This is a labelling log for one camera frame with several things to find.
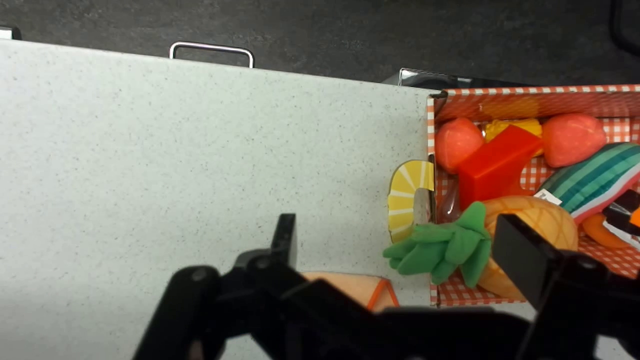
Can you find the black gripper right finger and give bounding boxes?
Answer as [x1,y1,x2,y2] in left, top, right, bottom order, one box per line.
[491,212,640,360]

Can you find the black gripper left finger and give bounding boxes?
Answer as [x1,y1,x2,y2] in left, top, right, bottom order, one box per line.
[134,210,348,360]

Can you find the yellow plush pineapple green leaves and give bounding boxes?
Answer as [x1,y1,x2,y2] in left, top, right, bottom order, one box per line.
[381,194,582,303]

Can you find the orange checkered cardboard basket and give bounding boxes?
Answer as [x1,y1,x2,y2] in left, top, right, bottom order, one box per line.
[383,81,640,310]

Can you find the orange round toy food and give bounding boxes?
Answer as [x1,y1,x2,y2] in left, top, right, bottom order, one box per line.
[578,212,635,253]

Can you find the red toy block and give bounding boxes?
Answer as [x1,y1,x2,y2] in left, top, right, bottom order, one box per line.
[456,123,543,212]

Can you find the clear plastic piece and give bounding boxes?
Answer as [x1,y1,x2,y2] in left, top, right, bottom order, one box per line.
[430,174,463,225]

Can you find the striped green watermelon slice toy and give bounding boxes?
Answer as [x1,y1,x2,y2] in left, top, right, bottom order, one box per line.
[532,141,640,225]

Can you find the black orange white sushi toy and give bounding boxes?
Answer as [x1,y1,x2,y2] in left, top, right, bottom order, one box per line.
[600,188,640,253]

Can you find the salmon pink toy fruit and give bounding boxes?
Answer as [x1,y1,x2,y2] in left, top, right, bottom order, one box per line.
[433,116,487,175]
[540,112,607,169]

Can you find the yellow toy food piece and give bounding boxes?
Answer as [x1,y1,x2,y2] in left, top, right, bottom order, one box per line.
[481,116,543,144]

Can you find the silver drawer handle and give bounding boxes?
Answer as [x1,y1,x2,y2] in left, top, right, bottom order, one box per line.
[166,40,257,70]

